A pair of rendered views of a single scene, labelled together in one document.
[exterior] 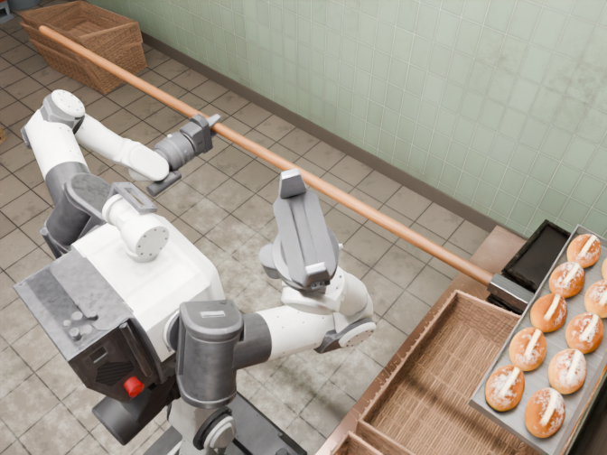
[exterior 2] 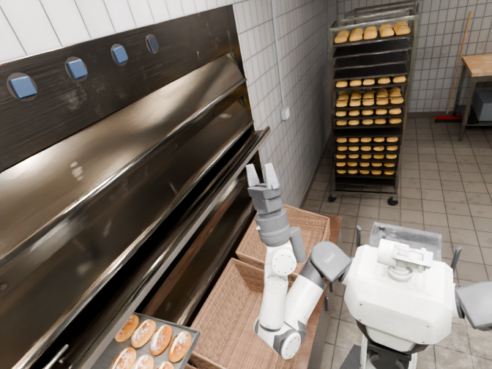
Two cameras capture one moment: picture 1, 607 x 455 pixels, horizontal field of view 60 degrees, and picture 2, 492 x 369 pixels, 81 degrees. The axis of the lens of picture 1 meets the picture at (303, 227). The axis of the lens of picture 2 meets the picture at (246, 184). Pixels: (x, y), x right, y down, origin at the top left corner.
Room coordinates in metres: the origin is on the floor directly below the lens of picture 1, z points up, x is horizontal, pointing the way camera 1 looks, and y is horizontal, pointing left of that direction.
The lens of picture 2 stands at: (1.01, -0.15, 2.13)
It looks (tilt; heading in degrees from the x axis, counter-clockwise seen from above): 33 degrees down; 170
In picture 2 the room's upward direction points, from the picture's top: 12 degrees counter-clockwise
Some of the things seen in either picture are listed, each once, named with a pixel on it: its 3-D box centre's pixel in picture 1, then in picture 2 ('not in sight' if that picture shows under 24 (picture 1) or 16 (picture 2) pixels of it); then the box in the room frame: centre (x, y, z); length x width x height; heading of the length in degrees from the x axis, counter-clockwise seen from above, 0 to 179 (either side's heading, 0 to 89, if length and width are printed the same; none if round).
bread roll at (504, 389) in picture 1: (507, 385); (179, 344); (0.41, -0.39, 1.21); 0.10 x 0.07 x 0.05; 143
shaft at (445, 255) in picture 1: (215, 126); not in sight; (1.19, 0.25, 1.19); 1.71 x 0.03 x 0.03; 51
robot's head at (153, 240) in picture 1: (137, 229); (399, 258); (0.58, 0.29, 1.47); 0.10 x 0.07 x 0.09; 44
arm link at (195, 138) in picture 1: (188, 142); not in sight; (1.12, 0.32, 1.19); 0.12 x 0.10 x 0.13; 140
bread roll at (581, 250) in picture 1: (585, 248); not in sight; (0.74, -0.65, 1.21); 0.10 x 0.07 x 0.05; 141
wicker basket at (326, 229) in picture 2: not in sight; (286, 241); (-0.33, 0.27, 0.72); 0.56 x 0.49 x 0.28; 141
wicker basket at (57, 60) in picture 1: (89, 52); not in sight; (3.25, 1.48, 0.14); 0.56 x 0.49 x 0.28; 56
